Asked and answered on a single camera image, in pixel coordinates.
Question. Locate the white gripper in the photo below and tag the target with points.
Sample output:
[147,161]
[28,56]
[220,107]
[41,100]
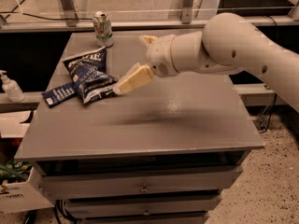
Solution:
[159,56]

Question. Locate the blue kettle chip bag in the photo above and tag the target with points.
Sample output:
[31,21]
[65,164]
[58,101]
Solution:
[88,71]

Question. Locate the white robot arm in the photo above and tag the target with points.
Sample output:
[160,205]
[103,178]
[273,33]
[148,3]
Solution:
[228,44]

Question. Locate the blue rxbar blueberry bar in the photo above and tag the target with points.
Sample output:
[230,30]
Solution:
[59,94]

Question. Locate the white green soda can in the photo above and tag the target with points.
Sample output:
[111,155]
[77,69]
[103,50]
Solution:
[103,29]

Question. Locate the grey drawer cabinet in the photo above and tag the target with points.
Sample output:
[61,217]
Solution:
[161,154]

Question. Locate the white pump lotion bottle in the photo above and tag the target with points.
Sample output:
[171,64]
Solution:
[11,88]

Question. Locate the white cardboard box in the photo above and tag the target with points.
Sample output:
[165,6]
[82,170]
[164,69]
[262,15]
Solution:
[24,196]

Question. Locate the metal window frame rail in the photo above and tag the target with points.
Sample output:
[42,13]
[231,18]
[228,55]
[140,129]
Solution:
[85,26]

